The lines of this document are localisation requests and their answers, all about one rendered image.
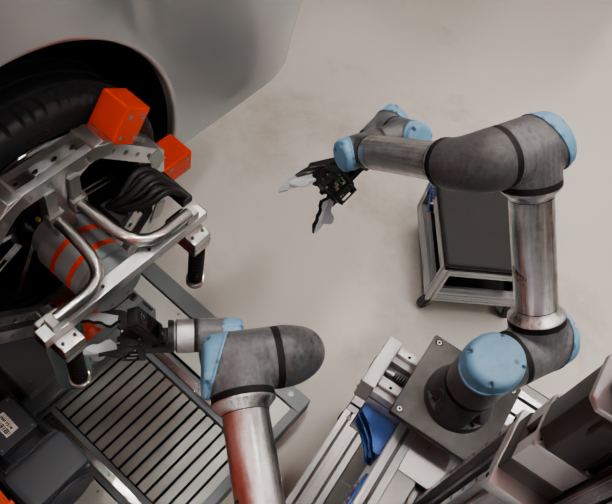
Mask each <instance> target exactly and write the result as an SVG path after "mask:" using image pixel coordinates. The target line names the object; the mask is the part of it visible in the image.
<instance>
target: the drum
mask: <svg viewBox="0 0 612 504"><path fill-rule="evenodd" d="M76 217H77V222H78V223H77V224H75V225H73V226H74V227H75V229H76V230H77V231H78V232H79V233H80V234H81V235H82V236H83V237H84V238H85V239H86V240H87V242H88V243H89V244H90V245H91V246H92V248H93V249H94V250H95V252H96V253H97V255H98V256H99V258H100V260H101V262H102V264H103V267H104V277H105V276H106V275H107V274H109V273H110V272H111V271H112V270H114V269H115V268H116V267H117V266H119V265H120V264H121V263H123V262H124V261H125V260H126V259H128V258H129V257H128V253H127V251H126V250H125V249H124V248H123V247H121V246H120V245H119V244H118V243H117V242H116V241H115V240H114V239H112V238H111V237H110V236H109V235H108V234H107V233H106V232H105V231H104V230H103V229H101V228H100V227H99V226H97V225H96V224H95V223H93V222H92V221H91V220H90V219H88V218H87V217H86V216H85V215H83V214H82V213H76ZM32 247H33V249H34V250H35V251H36V252H37V256H38V259H39V261H40V262H41V263H42V264H43V265H44V266H45V267H46V268H48V269H49V270H50V271H51V272H52V273H53V274H54V275H55V276H56V277H57V278H58V279H59V280H60V281H61V282H63V283H64V284H65V285H66V286H67V287H68V288H69V289H70V290H71V291H72V292H73V293H74V294H77V293H78V292H79V291H80V290H81V289H82V288H83V287H84V286H85V285H86V284H87V282H88V280H89V278H90V269H89V266H88V264H87V263H86V261H85V259H84V258H83V257H82V255H81V254H80V253H79V252H78V250H77V249H76V248H75V247H74V246H73V245H72V244H71V243H70V242H69V240H68V239H67V238H66V237H65V236H64V235H63V234H61V235H60V236H58V235H57V234H55V233H54V232H53V231H52V230H51V229H49V228H48V227H47V226H46V225H45V224H44V222H43V221H42V222H41V223H40V224H39V226H38V227H37V228H36V230H35V232H34V234H33V237H32ZM140 276H141V273H140V274H138V275H137V276H136V277H135V278H133V279H132V280H131V281H130V282H128V283H127V284H126V285H125V286H124V287H122V288H121V289H120V290H119V291H117V292H116V293H115V294H114V295H112V296H111V297H110V298H109V299H108V300H106V301H105V302H104V303H103V304H101V305H100V306H99V307H98V308H96V310H97V311H99V312H103V311H108V310H110V309H112V308H114V307H115V306H117V305H118V304H120V303H121V302H122V301H123V300H124V299H125V298H126V297H127V296H128V295H129V294H130V293H131V292H132V291H133V289H134V288H135V286H136V285H137V283H138V281H139V279H140Z"/></svg>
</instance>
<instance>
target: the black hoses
mask: <svg viewBox="0 0 612 504"><path fill-rule="evenodd" d="M154 186H156V187H154ZM153 187H154V188H153ZM151 188H153V189H151ZM150 189H151V190H150ZM149 190H150V191H149ZM148 191H149V192H148ZM147 192H148V193H147ZM146 193H147V194H146ZM145 194H146V195H145ZM144 195H145V196H144ZM142 196H144V197H142ZM166 196H170V197H171V198H172V199H173V200H174V201H176V202H177V203H178V204H179V205H180V206H182V207H183V208H184V207H185V206H186V205H187V204H189V203H190V202H191V201H192V195H191V194H190V193H189V192H187V191H186V190H185V189H184V188H183V187H181V186H180V185H179V184H178V183H177V182H175V181H174V180H173V179H172V178H171V177H169V176H168V175H167V174H166V173H165V172H163V171H162V172H160V171H158V170H157V169H155V168H152V167H149V166H141V167H138V168H136V169H135V170H134V171H132V172H131V174H130V175H129V176H128V177H127V179H126V180H125V182H124V183H123V185H122V187H121V188H120V190H119V192H118V193H117V195H116V197H115V198H114V200H112V199H111V198H109V199H108V200H106V201H105V202H104V203H102V204H101V205H100V209H101V211H102V212H103V213H104V214H105V215H107V216H108V217H109V218H110V219H111V220H113V221H114V222H116V223H117V224H119V225H120V226H121V225H123V224H124V223H125V222H127V221H128V220H129V214H128V213H129V212H134V211H138V210H142V209H146V208H149V207H151V206H153V205H155V204H157V203H158V202H159V201H160V200H161V199H163V198H164V197H166ZM141 197H142V198H141ZM139 198H140V199H139Z"/></svg>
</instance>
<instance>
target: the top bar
mask: <svg viewBox="0 0 612 504"><path fill-rule="evenodd" d="M193 207H194V208H195V209H196V210H198V211H199V218H198V219H197V220H196V221H194V222H193V223H192V224H191V225H189V226H187V225H184V226H183V227H181V228H180V229H179V230H178V231H176V232H175V233H174V234H173V235H171V236H170V237H169V238H167V239H166V240H164V241H162V242H160V243H158V244H155V245H152V246H146V247H142V248H140V249H139V250H138V251H136V252H135V253H134V254H133V255H131V256H130V257H129V258H128V259H126V260H125V261H124V262H123V263H121V264H120V265H119V266H117V267H116V268H115V269H114V270H112V271H111V272H110V273H109V274H107V275H106V276H105V277H104V280H103V283H102V285H101V287H100V289H99V291H98V292H97V293H96V295H95V296H94V297H93V298H92V299H91V300H90V301H89V302H88V303H86V304H85V305H84V306H83V307H81V308H80V309H79V310H78V311H76V312H75V313H74V314H73V315H71V316H70V317H69V318H68V319H67V321H68V324H66V325H65V326H64V327H63V328H61V329H60V330H59V331H58V332H56V333H53V332H52V331H51V330H50V329H49V328H48V327H47V326H46V325H45V324H44V325H43V326H41V327H40V328H39V329H38V330H36V331H35V333H34V335H35V338H36V340H37V341H38V342H39V343H40V344H41V345H42V346H43V347H44V348H45V349H46V348H48V347H50V346H51V345H52V344H53V343H54V342H56V341H57V340H58V339H59V338H61V337H62V336H63V335H64V334H66V333H67V332H68V331H69V330H71V329H72V328H73V327H74V326H75V325H77V324H78V323H79V322H80V321H82V320H83V319H84V318H85V317H87V316H88V315H89V314H90V313H91V312H93V311H94V310H95V309H96V308H98V307H99V306H100V305H101V304H103V303H104V302H105V301H106V300H108V299H109V298H110V297H111V296H112V295H114V294H115V293H116V292H117V291H119V290H120V289H121V288H122V287H124V286H125V285H126V284H127V283H128V282H130V281H131V280H132V279H133V278H135V277H136V276H137V275H138V274H140V273H141V272H142V271H143V270H144V269H146V268H147V267H148V266H149V265H151V264H152V263H153V262H154V261H156V260H157V259H158V258H159V257H161V256H162V255H163V254H164V253H165V252H167V251H168V250H169V249H170V248H172V247H173V246H174V245H175V244H177V243H178V242H179V241H180V240H181V239H183V238H184V237H185V236H186V235H188V234H189V233H190V232H191V231H193V230H194V229H195V228H196V227H198V226H199V225H200V224H201V223H202V222H204V221H205V220H206V219H207V211H206V210H205V209H204V208H203V207H201V206H200V205H199V204H196V205H195V206H193Z"/></svg>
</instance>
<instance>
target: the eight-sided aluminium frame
mask: <svg viewBox="0 0 612 504"><path fill-rule="evenodd" d="M101 158H103V159H112V160H121V161H131V162H134V170H135V169H136V168H138V167H141V166H149V167H152V168H155V169H157V170H158V171H160V172H162V171H163V172H164V159H165V156H164V149H163V148H161V147H160V146H159V145H158V144H157V143H155V142H154V141H153V140H152V139H151V138H149V137H148V136H147V135H146V134H141V133H140V132H139V133H138V135H137V137H136V139H135V141H134V143H133V144H120V145H114V142H113V141H112V140H111V139H110V138H109V137H107V136H106V135H105V134H104V133H103V132H101V131H100V130H99V129H98V128H97V127H96V126H94V125H93V124H82V125H81V126H79V127H77V128H74V129H71V130H70V133H68V134H67V135H65V136H64V137H62V138H60V139H59V140H57V141H56V142H54V143H53V144H51V145H50V146H48V147H46V148H45V149H43V150H42V151H40V152H39V153H37V154H36V155H34V156H33V157H31V158H29V159H28V160H26V161H25V162H23V163H22V164H20V165H19V166H17V167H16V168H14V169H12V170H11V171H9V172H8V173H6V174H5V175H3V176H2V177H0V245H1V243H2V241H3V239H4V238H5V236H6V234H7V233H8V231H9V229H10V227H11V226H12V224H13V222H14V221H15V219H16V217H17V216H18V215H19V214H20V213H21V212H22V211H23V210H24V209H26V208H27V207H29V206H30V205H31V204H33V203H34V202H36V201H37V200H39V199H40V198H42V197H43V195H45V194H46V193H47V192H49V191H50V190H52V189H55V188H56V187H58V186H59V185H61V184H62V183H64V182H65V181H67V180H68V178H69V177H71V176H72V175H74V174H75V173H77V172H80V171H81V170H83V169H84V168H86V167H87V166H88V165H90V164H91V163H93V162H94V161H96V160H98V159H101ZM55 162H56V164H55V165H53V166H52V167H50V168H49V169H47V170H46V171H44V172H43V173H41V174H40V175H38V176H37V177H35V175H37V174H38V173H40V172H41V171H43V170H44V169H46V168H47V167H49V166H50V165H52V164H53V163H55ZM165 201H166V200H165V199H164V198H163V199H161V200H160V201H159V202H158V203H157V204H155V205H153V206H151V207H149V208H146V209H142V210H138V211H134V212H129V213H128V214H129V220H128V221H127V222H125V223H124V224H123V225H121V226H122V227H124V228H125V229H127V230H129V231H131V230H132V228H133V227H134V225H135V224H136V222H137V221H138V219H139V217H140V216H141V214H143V215H142V217H141V219H140V220H139V222H138V223H137V225H136V226H135V228H134V229H133V231H132V232H135V233H139V234H146V233H148V231H149V230H150V228H151V227H152V225H153V223H154V222H155V220H156V219H157V218H158V217H160V215H161V212H162V210H163V208H164V204H165ZM72 294H73V292H72V291H71V290H70V289H69V288H68V287H67V286H66V285H65V284H63V285H62V286H60V287H59V288H58V289H57V290H55V291H54V292H53V293H51V294H50V295H49V296H47V297H46V298H45V299H44V300H42V301H41V302H40V303H38V304H36V305H34V306H31V307H25V308H20V309H14V310H9V311H3V312H0V344H4V343H8V342H12V341H16V340H20V339H25V338H29V337H33V336H35V335H34V333H35V331H36V330H35V329H34V328H35V327H34V323H35V322H36V321H37V320H39V319H40V318H41V317H42V316H44V315H45V314H46V313H47V312H49V311H50V310H51V309H52V308H54V307H55V306H57V305H58V304H60V303H61V302H63V301H64V300H66V299H67V298H68V297H70V296H71V295H72Z"/></svg>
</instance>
